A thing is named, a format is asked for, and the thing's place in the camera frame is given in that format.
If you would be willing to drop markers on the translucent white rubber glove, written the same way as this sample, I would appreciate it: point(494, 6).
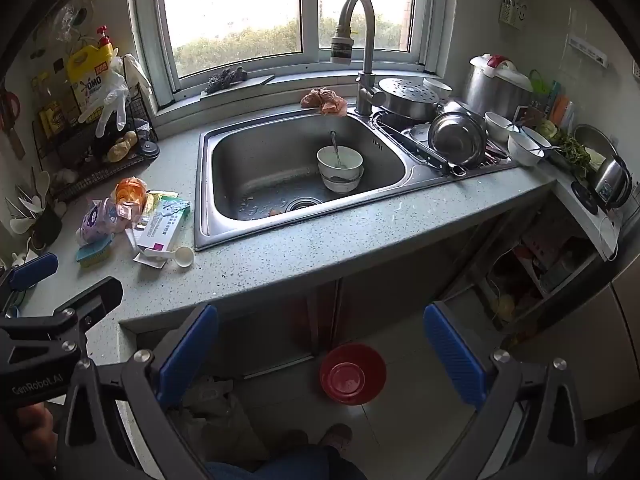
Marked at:
point(112, 100)

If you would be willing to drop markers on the black round sink plug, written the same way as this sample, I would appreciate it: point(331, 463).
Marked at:
point(149, 149)

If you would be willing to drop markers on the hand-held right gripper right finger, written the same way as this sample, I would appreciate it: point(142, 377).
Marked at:
point(452, 352)

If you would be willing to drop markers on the white window frame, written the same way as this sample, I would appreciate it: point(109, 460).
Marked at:
point(310, 10)

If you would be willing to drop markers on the beige wall cutlery holder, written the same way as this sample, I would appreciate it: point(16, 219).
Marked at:
point(512, 12)

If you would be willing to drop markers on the steel mixing bowl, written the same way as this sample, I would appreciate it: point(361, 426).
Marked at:
point(457, 137)

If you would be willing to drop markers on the yellow food packet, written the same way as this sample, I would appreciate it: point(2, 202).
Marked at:
point(161, 194)

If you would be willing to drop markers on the large steel stockpot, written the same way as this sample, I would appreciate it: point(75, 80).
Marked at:
point(487, 95)

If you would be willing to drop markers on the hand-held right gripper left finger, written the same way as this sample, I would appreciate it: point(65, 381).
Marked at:
point(187, 355)

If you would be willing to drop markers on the person's shoe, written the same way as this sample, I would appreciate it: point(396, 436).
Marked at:
point(336, 435)

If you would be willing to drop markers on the white medicine box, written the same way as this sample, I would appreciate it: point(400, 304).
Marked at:
point(162, 230)

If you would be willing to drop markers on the sink drain strainer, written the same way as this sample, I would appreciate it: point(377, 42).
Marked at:
point(304, 203)

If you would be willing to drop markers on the under-sink cabinet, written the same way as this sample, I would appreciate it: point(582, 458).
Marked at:
point(280, 320)

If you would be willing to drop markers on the steel electric kettle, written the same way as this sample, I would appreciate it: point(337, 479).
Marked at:
point(610, 182)

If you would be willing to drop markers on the grey plastic bag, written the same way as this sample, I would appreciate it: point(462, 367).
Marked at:
point(220, 410)

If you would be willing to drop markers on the green leafy vegetables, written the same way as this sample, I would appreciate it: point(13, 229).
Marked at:
point(575, 152)

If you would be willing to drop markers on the dark steel wool scrubber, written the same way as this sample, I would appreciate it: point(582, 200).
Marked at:
point(225, 79)

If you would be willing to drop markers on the orange mesh dishcloth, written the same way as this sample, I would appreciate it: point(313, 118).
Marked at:
point(325, 101)

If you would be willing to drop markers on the green plastic basket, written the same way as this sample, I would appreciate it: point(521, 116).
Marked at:
point(537, 85)

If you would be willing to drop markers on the white bowl behind steamer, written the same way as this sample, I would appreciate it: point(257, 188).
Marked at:
point(437, 87)

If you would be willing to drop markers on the person's left hand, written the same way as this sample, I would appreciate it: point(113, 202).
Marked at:
point(35, 430)

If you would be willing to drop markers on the orange plastic bag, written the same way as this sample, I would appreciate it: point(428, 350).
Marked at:
point(131, 194)

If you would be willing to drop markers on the steel steamer pot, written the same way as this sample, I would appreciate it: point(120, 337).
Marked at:
point(407, 97)

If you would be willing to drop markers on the dark utensil holder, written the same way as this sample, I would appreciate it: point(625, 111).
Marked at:
point(45, 227)

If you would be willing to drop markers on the white pot lid red knob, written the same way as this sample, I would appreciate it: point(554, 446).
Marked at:
point(515, 77)

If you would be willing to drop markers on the cream rubber glove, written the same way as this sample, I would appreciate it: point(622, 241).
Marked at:
point(135, 72)

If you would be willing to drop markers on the white wall power strip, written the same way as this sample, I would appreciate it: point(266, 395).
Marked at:
point(590, 50)

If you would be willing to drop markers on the open storage shelf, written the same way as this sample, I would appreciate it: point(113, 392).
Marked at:
point(540, 260)

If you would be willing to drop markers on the bunch of white spoons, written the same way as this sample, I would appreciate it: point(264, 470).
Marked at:
point(37, 195)

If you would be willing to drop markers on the pink tissue packet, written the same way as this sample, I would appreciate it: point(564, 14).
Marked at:
point(97, 221)

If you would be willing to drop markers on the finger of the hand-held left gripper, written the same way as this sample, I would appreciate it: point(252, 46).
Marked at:
point(32, 271)
point(95, 296)

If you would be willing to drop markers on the stainless steel sink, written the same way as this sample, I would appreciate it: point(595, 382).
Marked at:
point(260, 175)

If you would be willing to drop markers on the white ceramic bowl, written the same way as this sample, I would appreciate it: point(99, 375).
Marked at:
point(350, 157)
point(342, 186)

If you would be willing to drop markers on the yellow detergent bottle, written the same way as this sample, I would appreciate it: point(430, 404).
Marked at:
point(87, 74)

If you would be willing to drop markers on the red plastic basin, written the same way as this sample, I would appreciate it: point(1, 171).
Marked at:
point(352, 375)

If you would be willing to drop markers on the white faucet water filter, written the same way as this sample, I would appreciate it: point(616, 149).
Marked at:
point(341, 50)

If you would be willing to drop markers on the garlic bulb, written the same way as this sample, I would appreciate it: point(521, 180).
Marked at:
point(65, 176)

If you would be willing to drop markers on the white plastic scoop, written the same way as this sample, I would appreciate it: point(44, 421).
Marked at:
point(182, 256)

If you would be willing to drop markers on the small white bowl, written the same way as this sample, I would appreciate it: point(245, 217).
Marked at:
point(500, 122)
point(525, 152)

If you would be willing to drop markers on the metal spoon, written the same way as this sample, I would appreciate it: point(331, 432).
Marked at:
point(334, 142)

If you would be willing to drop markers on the blue scrub brush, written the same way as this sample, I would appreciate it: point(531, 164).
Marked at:
point(95, 254)

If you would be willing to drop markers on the black round burner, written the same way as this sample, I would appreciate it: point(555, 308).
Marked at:
point(584, 197)

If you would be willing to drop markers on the grey curved faucet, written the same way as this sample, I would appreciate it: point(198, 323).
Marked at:
point(369, 50)

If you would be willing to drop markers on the yellow seasoning bottle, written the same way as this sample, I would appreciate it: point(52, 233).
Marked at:
point(52, 116)

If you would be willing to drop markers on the tan ginger root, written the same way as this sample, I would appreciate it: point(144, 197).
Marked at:
point(122, 146)

